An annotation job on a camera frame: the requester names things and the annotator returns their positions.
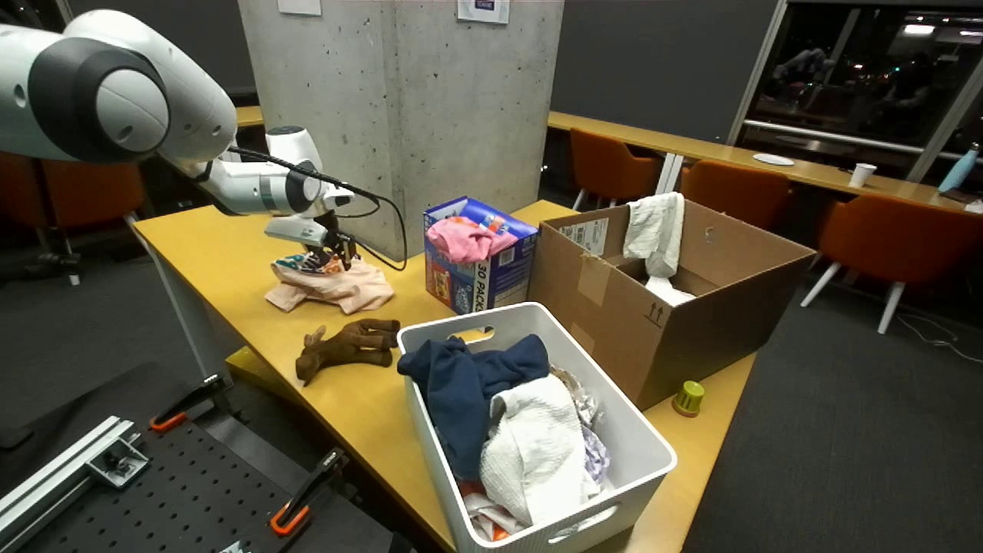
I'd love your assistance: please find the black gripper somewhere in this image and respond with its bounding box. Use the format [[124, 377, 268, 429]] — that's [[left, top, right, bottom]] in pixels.
[[264, 210, 362, 272]]

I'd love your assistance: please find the white printed shirt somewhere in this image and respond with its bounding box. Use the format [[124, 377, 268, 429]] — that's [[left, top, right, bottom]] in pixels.
[[261, 249, 401, 317]]

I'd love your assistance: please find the white plastic organisation bin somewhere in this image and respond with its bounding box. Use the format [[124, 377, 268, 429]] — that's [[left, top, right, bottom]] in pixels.
[[392, 299, 678, 553]]

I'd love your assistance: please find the pink cloth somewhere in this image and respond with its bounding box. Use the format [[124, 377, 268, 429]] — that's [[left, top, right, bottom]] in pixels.
[[423, 211, 519, 267]]

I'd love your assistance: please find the blue printed cardboard box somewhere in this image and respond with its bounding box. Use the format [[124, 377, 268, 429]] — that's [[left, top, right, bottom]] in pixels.
[[421, 192, 542, 317]]

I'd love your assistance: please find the navy blue garment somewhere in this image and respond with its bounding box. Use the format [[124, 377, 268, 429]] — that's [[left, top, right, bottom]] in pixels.
[[397, 331, 553, 486]]

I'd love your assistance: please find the concrete pillar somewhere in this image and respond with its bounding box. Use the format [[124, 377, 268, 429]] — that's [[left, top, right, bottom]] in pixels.
[[236, 0, 569, 262]]

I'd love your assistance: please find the white garment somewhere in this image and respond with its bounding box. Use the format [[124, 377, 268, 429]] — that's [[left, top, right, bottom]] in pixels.
[[480, 371, 595, 529]]

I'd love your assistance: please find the orange chair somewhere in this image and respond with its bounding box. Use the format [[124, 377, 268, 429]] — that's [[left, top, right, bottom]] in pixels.
[[566, 128, 664, 214], [0, 151, 149, 288], [800, 192, 983, 337], [678, 160, 796, 234]]

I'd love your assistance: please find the red patterned cloth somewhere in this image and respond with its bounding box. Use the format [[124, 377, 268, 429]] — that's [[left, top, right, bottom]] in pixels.
[[458, 486, 528, 543]]

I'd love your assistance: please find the grey patterned cloth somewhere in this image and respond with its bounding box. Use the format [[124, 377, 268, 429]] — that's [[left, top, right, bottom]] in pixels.
[[555, 366, 619, 502]]

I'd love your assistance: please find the white cloth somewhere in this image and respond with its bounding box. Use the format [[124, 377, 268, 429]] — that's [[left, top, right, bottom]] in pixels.
[[621, 191, 698, 307]]

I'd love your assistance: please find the brown cardboard box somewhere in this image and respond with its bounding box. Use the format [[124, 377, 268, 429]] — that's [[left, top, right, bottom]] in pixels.
[[526, 192, 820, 411]]

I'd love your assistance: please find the small yellow-green cup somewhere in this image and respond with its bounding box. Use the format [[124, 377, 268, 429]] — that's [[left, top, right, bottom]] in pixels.
[[669, 377, 711, 421]]

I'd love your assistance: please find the long wooden counter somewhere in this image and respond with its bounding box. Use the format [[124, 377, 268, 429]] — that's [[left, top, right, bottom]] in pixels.
[[544, 106, 983, 220]]

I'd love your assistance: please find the light blue bottle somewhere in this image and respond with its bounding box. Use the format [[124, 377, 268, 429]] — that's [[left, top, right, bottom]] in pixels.
[[935, 142, 983, 198]]

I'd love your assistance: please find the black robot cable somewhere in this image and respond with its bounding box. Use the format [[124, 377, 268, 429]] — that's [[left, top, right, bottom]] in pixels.
[[228, 142, 411, 272]]

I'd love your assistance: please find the orange handled clamp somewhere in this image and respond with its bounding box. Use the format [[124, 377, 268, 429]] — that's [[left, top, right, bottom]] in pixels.
[[146, 371, 228, 436], [268, 445, 345, 541]]

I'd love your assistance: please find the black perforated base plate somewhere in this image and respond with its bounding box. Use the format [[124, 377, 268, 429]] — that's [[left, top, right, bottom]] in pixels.
[[16, 407, 397, 553]]

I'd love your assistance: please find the aluminium rail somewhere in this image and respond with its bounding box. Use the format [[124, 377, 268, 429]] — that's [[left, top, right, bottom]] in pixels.
[[0, 411, 155, 548]]

